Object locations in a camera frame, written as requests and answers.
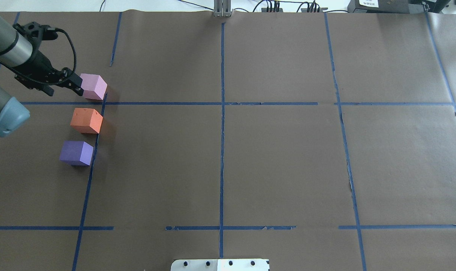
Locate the black box device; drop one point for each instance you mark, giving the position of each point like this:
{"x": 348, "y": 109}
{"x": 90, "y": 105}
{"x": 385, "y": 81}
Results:
{"x": 396, "y": 6}

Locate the purple foam cube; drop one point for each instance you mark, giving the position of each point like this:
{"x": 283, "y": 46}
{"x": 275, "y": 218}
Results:
{"x": 76, "y": 153}

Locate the black power strip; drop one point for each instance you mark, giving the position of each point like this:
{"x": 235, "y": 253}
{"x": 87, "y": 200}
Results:
{"x": 288, "y": 5}

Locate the orange foam cube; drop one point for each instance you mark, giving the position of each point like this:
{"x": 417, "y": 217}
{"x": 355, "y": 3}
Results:
{"x": 86, "y": 120}

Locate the aluminium frame post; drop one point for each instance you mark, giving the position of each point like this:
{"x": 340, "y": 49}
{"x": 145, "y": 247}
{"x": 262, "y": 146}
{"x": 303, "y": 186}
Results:
{"x": 222, "y": 8}

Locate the pink foam cube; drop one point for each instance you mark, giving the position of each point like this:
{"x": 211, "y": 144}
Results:
{"x": 94, "y": 87}

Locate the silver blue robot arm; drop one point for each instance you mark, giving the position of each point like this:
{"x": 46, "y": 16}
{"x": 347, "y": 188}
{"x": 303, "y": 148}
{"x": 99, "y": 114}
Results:
{"x": 20, "y": 54}

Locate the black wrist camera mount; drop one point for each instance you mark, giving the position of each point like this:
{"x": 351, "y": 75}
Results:
{"x": 34, "y": 31}

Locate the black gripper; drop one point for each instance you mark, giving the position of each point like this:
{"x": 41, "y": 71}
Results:
{"x": 38, "y": 63}

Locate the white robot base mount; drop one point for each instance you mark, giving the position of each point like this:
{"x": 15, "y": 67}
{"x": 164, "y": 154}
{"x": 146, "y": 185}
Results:
{"x": 220, "y": 265}

